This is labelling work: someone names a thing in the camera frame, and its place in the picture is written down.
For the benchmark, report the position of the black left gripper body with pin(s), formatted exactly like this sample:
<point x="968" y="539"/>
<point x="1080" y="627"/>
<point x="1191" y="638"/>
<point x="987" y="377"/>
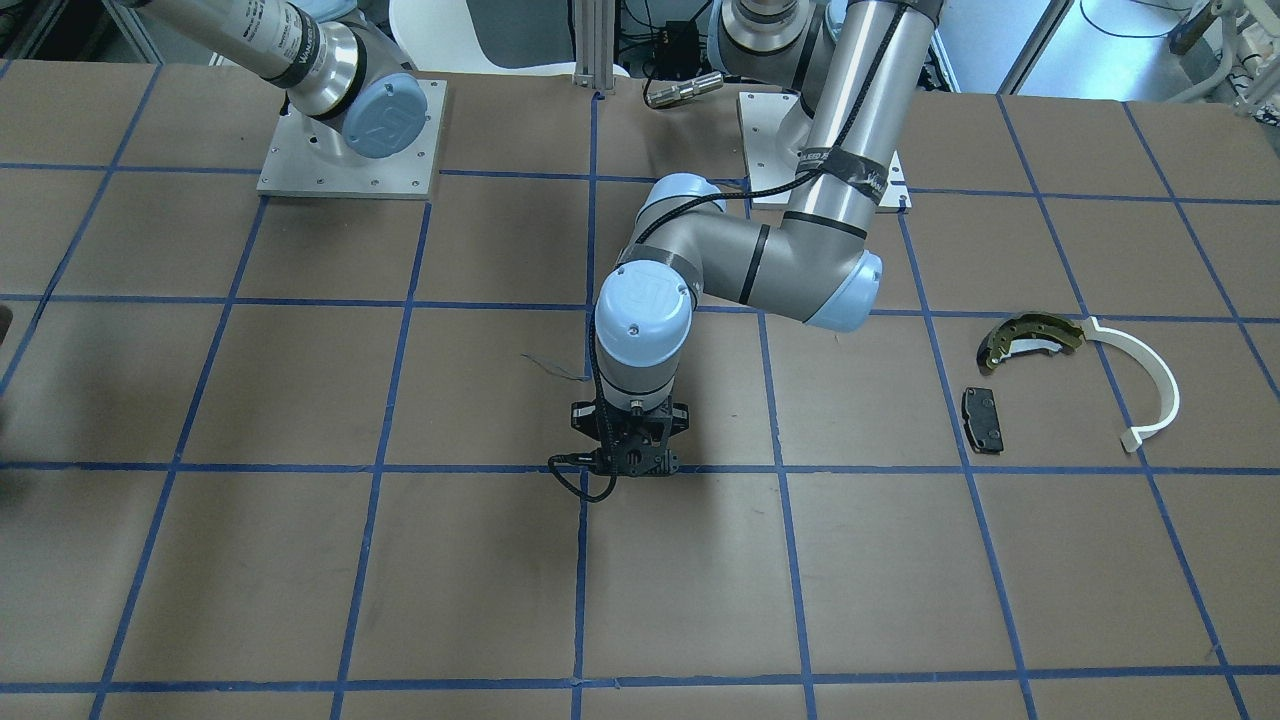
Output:
<point x="582" y="416"/>

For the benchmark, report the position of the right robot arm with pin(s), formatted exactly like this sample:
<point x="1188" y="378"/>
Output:
<point x="336" y="66"/>

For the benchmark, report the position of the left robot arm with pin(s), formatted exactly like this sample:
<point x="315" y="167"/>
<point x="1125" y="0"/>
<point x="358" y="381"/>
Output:
<point x="853" y="66"/>

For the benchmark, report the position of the silver cylindrical connector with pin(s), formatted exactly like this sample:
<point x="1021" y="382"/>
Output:
<point x="683" y="91"/>

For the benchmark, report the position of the black brake pad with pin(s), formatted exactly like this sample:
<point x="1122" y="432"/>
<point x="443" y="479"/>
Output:
<point x="981" y="423"/>

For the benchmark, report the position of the black electronics box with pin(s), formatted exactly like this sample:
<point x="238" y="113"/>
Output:
<point x="677" y="51"/>

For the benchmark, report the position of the green brake shoe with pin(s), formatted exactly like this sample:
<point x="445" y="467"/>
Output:
<point x="1028" y="333"/>

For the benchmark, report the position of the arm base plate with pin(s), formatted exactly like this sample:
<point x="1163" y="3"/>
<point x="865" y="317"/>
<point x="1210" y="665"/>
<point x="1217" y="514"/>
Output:
<point x="774" y="129"/>
<point x="307" y="160"/>

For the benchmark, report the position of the aluminium extrusion post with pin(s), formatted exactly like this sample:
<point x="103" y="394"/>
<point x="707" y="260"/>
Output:
<point x="593" y="44"/>

